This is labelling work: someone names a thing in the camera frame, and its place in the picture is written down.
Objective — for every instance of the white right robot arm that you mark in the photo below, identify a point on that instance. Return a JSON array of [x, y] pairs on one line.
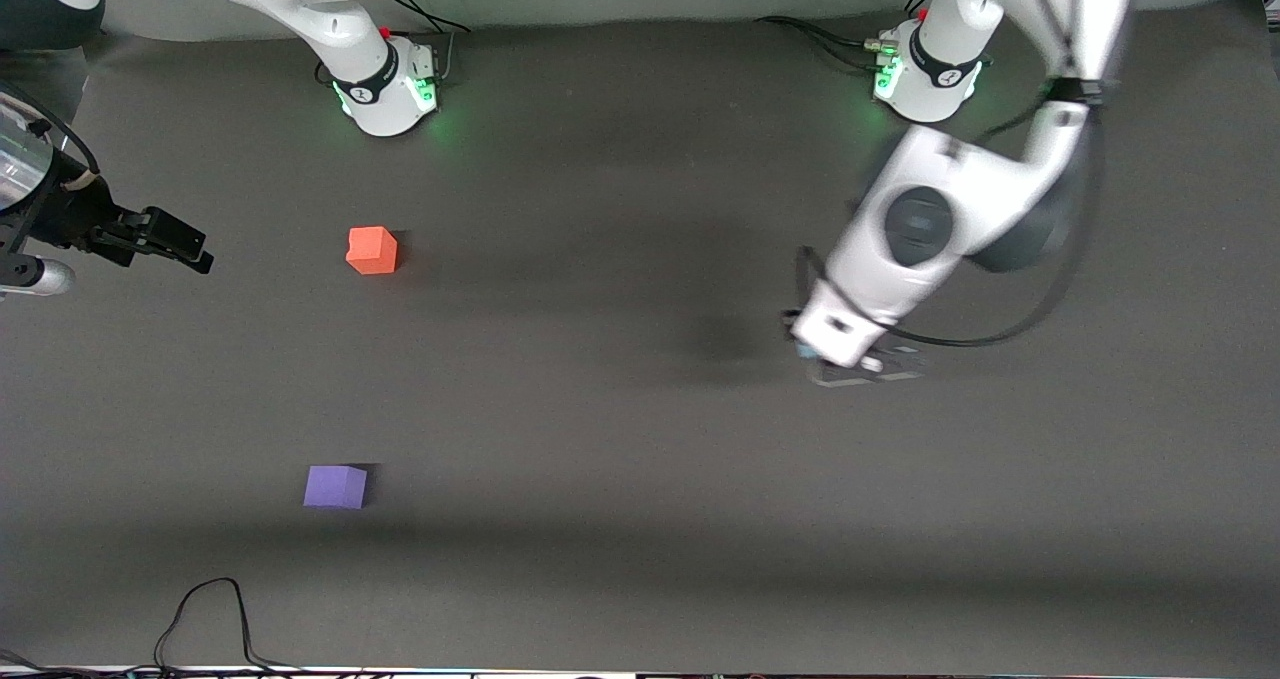
[[330, 19]]

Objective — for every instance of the orange foam block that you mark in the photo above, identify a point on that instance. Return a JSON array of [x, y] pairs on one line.
[[371, 250]]

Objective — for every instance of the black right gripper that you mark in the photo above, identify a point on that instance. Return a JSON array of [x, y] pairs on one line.
[[68, 214]]

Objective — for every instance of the dark grey table cover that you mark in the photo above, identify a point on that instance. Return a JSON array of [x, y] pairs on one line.
[[600, 439]]

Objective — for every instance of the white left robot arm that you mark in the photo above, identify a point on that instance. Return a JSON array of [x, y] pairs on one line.
[[930, 229]]

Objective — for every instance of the purple foam block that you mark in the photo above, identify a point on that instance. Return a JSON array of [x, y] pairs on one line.
[[335, 487]]

